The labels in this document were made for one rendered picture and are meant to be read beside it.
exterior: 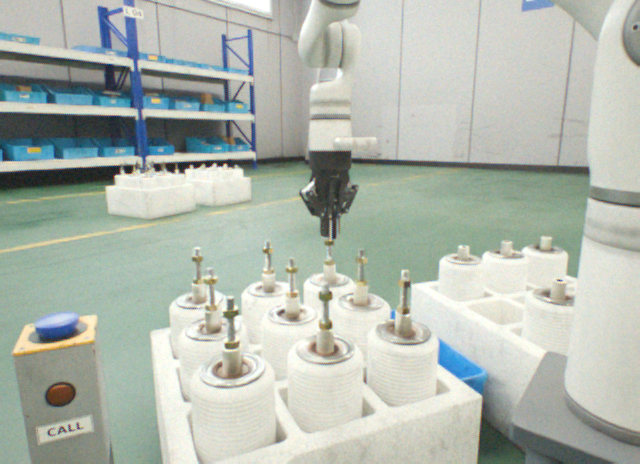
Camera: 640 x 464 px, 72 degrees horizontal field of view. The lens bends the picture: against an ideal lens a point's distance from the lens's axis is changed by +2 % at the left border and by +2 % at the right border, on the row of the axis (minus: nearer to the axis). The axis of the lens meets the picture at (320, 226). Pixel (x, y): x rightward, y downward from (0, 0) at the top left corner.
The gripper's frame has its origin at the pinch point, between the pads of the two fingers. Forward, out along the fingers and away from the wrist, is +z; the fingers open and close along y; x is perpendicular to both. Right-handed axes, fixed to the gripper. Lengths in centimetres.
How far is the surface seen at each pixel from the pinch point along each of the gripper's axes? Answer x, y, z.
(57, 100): -449, -58, -50
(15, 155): -441, -16, 2
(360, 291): 11.8, 4.5, 7.7
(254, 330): -2.1, 15.6, 15.6
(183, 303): -7.5, 25.2, 9.7
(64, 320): 6.6, 44.3, 2.1
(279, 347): 9.5, 19.1, 13.1
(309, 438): 22.7, 24.9, 17.2
